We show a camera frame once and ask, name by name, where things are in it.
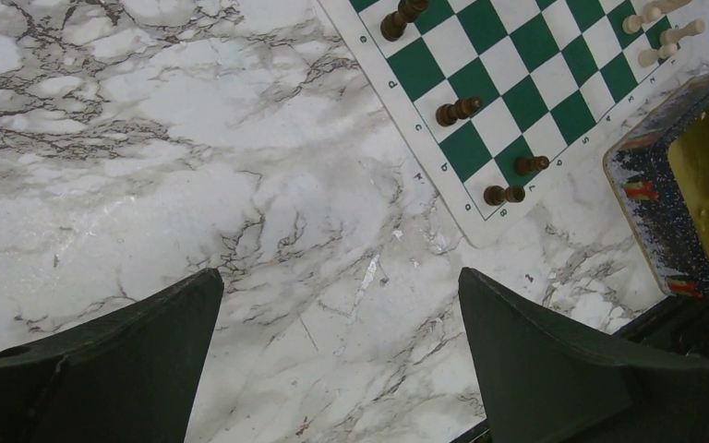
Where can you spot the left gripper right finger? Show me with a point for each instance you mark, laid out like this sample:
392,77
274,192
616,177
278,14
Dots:
599,373

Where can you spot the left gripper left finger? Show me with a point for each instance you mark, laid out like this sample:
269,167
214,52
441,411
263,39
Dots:
129,376

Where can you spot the dark chess piece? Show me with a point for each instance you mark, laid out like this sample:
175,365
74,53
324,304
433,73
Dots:
449,113
497,195
526,165
393,26

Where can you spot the green white chess board mat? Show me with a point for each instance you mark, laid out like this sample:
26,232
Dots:
557,78

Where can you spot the white chess pieces group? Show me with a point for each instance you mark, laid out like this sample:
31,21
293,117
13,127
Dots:
666,39

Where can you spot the empty gold tin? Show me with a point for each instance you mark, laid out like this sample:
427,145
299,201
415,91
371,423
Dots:
659,172

